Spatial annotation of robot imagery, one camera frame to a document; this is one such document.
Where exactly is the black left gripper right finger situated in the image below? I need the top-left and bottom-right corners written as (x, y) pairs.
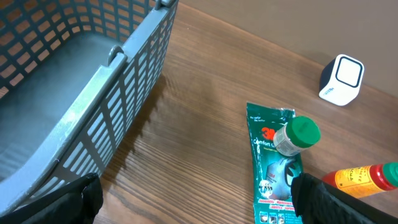
top-left (291, 172), bottom-right (397, 224)

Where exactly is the grey plastic shopping basket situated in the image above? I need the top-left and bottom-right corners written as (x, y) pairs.
top-left (1, 0), bottom-right (178, 215)

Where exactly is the green 3M gloves packet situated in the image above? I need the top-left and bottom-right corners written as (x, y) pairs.
top-left (246, 103), bottom-right (303, 224)

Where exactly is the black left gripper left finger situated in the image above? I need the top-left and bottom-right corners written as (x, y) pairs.
top-left (1, 172), bottom-right (103, 224)

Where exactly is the red yellow sauce bottle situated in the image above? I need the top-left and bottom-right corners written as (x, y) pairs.
top-left (322, 162), bottom-right (397, 198)

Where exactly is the green lid jar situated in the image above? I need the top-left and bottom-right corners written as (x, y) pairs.
top-left (273, 116), bottom-right (321, 157)

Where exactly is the white barcode scanner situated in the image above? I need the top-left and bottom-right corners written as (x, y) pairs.
top-left (318, 54), bottom-right (365, 106)

